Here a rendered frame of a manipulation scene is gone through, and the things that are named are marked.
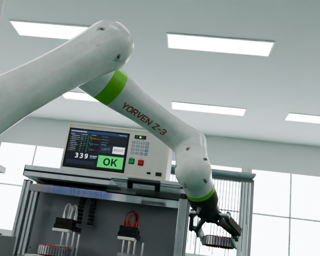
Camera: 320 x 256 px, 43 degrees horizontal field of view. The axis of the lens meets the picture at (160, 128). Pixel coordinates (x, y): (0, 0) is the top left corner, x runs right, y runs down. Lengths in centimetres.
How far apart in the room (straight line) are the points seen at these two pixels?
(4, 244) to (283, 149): 763
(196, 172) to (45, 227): 85
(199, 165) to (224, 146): 705
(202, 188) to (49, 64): 58
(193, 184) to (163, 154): 49
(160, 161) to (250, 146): 669
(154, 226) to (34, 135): 719
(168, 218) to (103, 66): 93
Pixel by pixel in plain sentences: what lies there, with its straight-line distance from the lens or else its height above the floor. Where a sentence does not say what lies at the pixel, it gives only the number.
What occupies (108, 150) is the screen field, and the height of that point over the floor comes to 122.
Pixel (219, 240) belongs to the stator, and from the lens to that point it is 143.
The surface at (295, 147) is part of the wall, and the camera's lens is 848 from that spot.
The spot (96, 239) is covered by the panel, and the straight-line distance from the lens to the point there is 176.
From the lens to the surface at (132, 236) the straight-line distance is 153.
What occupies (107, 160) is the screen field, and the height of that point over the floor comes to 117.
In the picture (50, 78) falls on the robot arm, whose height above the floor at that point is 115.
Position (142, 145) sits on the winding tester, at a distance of 168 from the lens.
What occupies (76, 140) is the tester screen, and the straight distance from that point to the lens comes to 173.
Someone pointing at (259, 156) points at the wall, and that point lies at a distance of 827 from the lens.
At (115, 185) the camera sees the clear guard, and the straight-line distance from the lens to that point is 138.
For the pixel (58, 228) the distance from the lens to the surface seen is 157.
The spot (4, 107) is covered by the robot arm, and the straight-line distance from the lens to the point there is 84.
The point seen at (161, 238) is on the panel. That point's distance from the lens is 173.
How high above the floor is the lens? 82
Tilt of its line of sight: 18 degrees up
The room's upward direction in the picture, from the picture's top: 7 degrees clockwise
